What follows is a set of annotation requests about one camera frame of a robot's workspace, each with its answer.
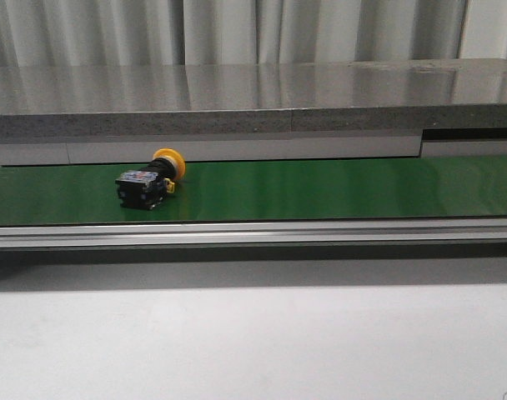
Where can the white pleated curtain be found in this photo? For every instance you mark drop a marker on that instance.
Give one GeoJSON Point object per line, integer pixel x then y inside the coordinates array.
{"type": "Point", "coordinates": [121, 33]}

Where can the yellow push button switch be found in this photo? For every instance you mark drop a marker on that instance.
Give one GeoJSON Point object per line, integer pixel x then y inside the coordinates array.
{"type": "Point", "coordinates": [147, 187]}

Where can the green conveyor belt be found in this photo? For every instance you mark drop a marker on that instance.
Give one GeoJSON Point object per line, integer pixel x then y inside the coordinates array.
{"type": "Point", "coordinates": [437, 187]}

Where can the grey stone counter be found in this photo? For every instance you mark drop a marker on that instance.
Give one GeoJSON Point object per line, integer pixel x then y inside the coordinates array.
{"type": "Point", "coordinates": [78, 115]}

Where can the aluminium conveyor frame rail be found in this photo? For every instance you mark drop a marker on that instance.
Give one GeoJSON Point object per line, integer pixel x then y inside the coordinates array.
{"type": "Point", "coordinates": [216, 234]}

